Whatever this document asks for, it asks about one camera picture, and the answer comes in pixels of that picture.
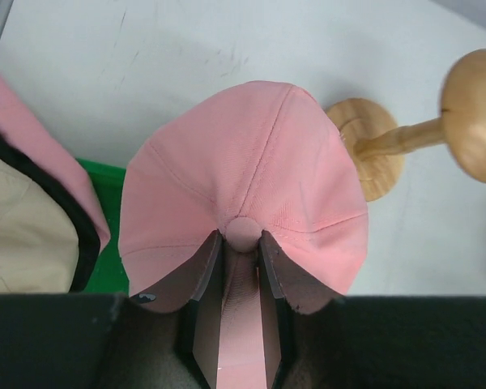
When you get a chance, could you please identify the pink cap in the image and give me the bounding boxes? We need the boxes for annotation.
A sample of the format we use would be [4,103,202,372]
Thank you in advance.
[119,81,369,388]

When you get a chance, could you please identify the green plastic tray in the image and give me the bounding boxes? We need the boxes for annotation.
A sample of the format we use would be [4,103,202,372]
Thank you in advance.
[78,159,128,293]

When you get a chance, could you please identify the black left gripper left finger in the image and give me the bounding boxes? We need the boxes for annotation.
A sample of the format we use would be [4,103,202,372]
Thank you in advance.
[130,230,223,388]

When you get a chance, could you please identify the beige bucket hat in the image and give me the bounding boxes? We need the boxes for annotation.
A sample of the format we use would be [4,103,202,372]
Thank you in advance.
[0,160,79,293]

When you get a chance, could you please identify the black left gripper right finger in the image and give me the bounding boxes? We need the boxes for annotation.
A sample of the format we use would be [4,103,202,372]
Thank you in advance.
[258,231,340,388]

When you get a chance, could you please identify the wooden hat stand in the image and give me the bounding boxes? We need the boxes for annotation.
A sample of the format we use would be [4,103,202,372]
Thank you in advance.
[326,49,486,202]

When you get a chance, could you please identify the pink black-trimmed hat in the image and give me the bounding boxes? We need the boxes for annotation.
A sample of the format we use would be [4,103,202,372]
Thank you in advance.
[0,75,100,292]

